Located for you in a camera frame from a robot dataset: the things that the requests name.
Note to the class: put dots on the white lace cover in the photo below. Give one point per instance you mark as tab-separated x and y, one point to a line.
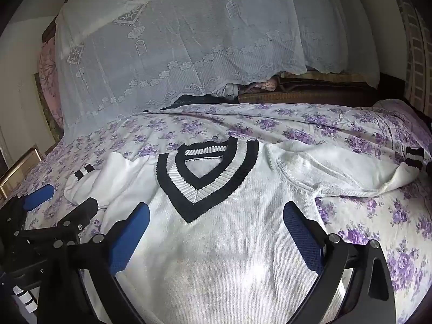
189	40

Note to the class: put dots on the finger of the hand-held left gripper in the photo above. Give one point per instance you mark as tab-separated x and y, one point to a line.
38	197
81	211

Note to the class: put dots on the pink striped cloth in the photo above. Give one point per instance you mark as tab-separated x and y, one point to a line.
263	85

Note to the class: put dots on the white sweater with black trim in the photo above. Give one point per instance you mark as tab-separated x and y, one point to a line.
216	260

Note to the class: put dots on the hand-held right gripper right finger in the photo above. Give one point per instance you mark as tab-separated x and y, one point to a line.
302	239

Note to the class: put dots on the green patterned cloth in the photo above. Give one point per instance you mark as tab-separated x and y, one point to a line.
50	121

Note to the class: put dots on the pink floral cloth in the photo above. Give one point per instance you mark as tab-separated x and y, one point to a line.
47	71

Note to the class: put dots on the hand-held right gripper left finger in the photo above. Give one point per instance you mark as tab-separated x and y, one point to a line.
131	236

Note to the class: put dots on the purple floral bedsheet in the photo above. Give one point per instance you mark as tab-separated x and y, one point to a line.
371	216

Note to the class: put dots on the checked curtain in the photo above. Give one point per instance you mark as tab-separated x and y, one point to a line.
416	57

